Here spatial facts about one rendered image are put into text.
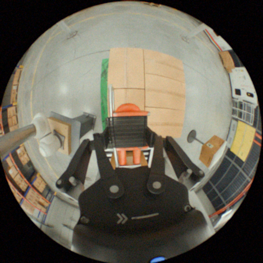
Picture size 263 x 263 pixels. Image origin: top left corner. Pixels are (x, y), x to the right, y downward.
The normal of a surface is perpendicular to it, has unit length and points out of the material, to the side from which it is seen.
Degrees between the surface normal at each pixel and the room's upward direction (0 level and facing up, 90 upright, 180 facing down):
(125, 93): 0
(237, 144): 90
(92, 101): 0
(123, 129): 0
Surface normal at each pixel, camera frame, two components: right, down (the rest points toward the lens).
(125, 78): 0.07, 0.35
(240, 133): -1.00, 0.02
